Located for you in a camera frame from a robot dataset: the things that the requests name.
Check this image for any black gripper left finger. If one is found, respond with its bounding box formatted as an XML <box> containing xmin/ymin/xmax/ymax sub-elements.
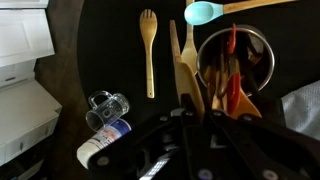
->
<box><xmin>181</xmin><ymin>94</ymin><xmax>226</xmax><ymax>180</ymax></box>

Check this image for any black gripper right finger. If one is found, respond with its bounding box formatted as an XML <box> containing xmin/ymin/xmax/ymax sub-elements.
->
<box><xmin>213</xmin><ymin>95</ymin><xmax>320</xmax><ymax>180</ymax></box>

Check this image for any wooden spatula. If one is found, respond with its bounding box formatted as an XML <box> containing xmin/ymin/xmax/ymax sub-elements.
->
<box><xmin>169</xmin><ymin>20</ymin><xmax>205</xmax><ymax>122</ymax></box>

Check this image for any wooden spoon on table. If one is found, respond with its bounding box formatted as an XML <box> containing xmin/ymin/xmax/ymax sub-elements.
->
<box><xmin>180</xmin><ymin>0</ymin><xmax>199</xmax><ymax>76</ymax></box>

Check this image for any blue-grey cloth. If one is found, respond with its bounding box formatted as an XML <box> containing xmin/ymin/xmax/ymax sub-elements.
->
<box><xmin>281</xmin><ymin>81</ymin><xmax>320</xmax><ymax>140</ymax></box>

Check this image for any red spatula in cup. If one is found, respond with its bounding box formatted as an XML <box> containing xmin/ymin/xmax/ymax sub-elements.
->
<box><xmin>227</xmin><ymin>24</ymin><xmax>240</xmax><ymax>115</ymax></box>

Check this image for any steel utensil holder cup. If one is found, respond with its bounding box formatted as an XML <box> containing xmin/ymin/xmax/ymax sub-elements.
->
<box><xmin>196</xmin><ymin>25</ymin><xmax>275</xmax><ymax>90</ymax></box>

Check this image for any clear glass mug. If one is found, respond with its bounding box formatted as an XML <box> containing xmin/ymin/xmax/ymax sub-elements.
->
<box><xmin>86</xmin><ymin>91</ymin><xmax>130</xmax><ymax>132</ymax></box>

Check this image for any round black table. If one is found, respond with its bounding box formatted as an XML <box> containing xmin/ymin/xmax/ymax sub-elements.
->
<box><xmin>77</xmin><ymin>0</ymin><xmax>320</xmax><ymax>126</ymax></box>

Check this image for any wooden spork on table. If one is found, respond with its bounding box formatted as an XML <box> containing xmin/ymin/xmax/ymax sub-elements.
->
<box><xmin>139</xmin><ymin>9</ymin><xmax>158</xmax><ymax>98</ymax></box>

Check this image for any white cabinet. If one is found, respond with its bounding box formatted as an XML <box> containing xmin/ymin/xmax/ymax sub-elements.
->
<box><xmin>0</xmin><ymin>0</ymin><xmax>62</xmax><ymax>165</ymax></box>

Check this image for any teal silicone spoon wooden handle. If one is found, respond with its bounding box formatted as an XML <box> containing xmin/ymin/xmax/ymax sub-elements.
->
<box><xmin>184</xmin><ymin>0</ymin><xmax>296</xmax><ymax>26</ymax></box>

